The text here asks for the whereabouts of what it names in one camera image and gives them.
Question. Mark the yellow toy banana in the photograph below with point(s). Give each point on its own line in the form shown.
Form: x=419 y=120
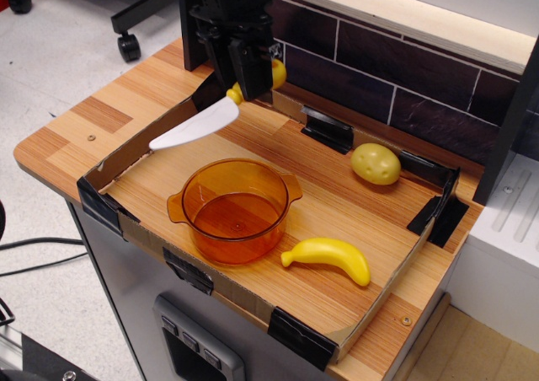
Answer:
x=331 y=252

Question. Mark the yellow toy potato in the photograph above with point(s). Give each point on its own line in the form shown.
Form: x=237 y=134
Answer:
x=376 y=164

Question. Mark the black chair base with caster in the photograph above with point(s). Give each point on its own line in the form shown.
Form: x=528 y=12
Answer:
x=128 y=45

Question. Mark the cardboard fence with black tape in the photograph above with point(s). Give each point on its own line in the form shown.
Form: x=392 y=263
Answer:
x=305 y=320

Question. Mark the orange transparent plastic pot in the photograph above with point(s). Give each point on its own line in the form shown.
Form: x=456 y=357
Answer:
x=235 y=208

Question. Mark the grey control panel with buttons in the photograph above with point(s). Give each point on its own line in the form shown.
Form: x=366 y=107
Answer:
x=194 y=352

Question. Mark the yellow handled white toy knife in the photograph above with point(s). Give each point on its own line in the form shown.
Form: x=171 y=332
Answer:
x=211 y=108

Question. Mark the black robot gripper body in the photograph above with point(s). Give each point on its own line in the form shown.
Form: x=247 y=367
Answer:
x=237 y=14

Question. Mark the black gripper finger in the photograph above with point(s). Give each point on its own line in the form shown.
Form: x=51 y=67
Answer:
x=225 y=56
x=252 y=68

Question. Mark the black caster wheel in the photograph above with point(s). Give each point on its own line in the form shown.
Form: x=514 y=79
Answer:
x=20 y=6

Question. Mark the black vertical post right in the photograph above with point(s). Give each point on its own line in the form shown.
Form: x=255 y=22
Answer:
x=516 y=124

